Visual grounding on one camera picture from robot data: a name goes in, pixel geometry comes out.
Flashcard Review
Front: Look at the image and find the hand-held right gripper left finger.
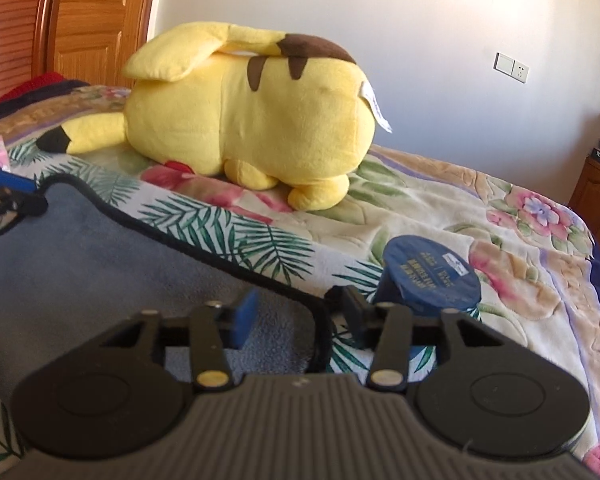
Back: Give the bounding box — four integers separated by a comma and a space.
100, 289, 260, 395

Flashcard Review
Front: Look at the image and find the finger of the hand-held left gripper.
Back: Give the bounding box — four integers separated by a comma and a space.
0, 186, 49, 222
0, 169, 37, 194

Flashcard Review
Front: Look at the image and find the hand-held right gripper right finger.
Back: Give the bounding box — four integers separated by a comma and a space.
327, 285, 504, 392

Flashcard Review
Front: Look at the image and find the grey towel with black trim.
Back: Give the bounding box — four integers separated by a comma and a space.
0, 174, 334, 387

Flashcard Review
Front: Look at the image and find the blue round lidded container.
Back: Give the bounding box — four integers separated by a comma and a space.
372, 234, 483, 319

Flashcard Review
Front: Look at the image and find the red cloth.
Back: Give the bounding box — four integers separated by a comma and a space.
0, 72, 70, 105

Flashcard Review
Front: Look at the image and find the floral blanket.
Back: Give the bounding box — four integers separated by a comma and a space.
0, 79, 600, 472

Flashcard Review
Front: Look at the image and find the wooden louvered wardrobe door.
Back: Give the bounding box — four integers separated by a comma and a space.
0, 0, 57, 111

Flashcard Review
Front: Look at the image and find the yellow plush toy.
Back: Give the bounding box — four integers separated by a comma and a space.
35, 20, 395, 211

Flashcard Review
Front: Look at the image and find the wooden cabinet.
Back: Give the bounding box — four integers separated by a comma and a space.
568, 155, 600, 313

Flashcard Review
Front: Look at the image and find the white wall socket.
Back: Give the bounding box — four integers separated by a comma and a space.
494, 52, 531, 85

